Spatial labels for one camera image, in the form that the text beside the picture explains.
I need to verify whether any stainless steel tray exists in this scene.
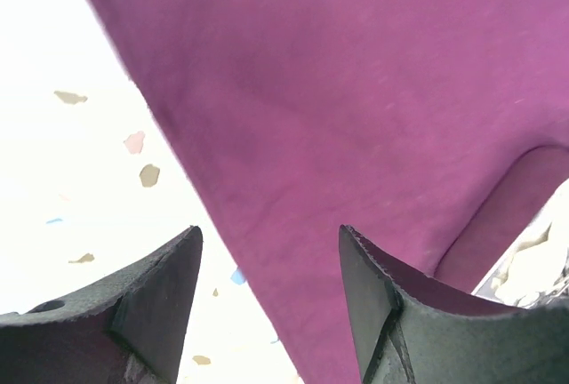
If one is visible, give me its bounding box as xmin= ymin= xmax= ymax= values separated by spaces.
xmin=472 ymin=181 xmax=569 ymax=308

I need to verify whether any white gauze pad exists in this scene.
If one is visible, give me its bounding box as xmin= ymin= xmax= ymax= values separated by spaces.
xmin=495 ymin=219 xmax=568 ymax=308

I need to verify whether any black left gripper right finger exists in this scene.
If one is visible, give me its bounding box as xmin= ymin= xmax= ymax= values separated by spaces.
xmin=339 ymin=226 xmax=568 ymax=383

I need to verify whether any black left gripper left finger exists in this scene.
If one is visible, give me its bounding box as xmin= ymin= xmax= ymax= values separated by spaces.
xmin=1 ymin=227 xmax=203 ymax=384

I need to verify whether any purple cloth mat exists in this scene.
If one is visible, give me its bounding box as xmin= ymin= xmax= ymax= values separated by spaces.
xmin=89 ymin=0 xmax=568 ymax=383

